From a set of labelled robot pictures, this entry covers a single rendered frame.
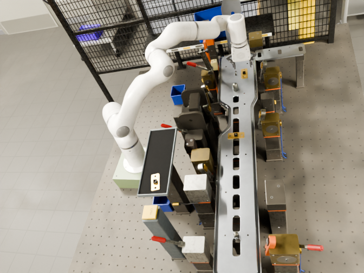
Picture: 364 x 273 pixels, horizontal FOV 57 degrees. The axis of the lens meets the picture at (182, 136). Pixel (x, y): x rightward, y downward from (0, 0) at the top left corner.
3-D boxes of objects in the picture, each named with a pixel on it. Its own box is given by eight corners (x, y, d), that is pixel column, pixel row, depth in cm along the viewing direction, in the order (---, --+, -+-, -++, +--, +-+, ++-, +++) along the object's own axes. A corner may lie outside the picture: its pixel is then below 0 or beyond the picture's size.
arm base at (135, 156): (119, 172, 203) (107, 153, 190) (129, 148, 215) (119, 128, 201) (148, 174, 197) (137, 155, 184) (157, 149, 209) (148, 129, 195)
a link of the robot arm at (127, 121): (117, 126, 189) (126, 144, 178) (99, 119, 180) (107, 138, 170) (170, 53, 174) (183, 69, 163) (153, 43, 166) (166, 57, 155)
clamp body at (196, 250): (220, 280, 159) (203, 253, 132) (195, 280, 162) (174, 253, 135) (220, 265, 164) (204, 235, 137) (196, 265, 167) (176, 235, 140)
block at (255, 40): (266, 81, 233) (261, 38, 206) (254, 83, 235) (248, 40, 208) (265, 73, 238) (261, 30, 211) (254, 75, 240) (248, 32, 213)
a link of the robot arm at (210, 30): (181, 30, 176) (229, 28, 189) (195, 43, 165) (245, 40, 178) (184, 13, 170) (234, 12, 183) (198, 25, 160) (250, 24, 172)
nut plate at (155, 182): (160, 189, 144) (158, 188, 143) (151, 191, 145) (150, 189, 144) (159, 173, 150) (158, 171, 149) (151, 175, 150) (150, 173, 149)
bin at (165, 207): (174, 212, 188) (169, 204, 182) (157, 212, 191) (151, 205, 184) (176, 194, 195) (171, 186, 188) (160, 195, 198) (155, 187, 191)
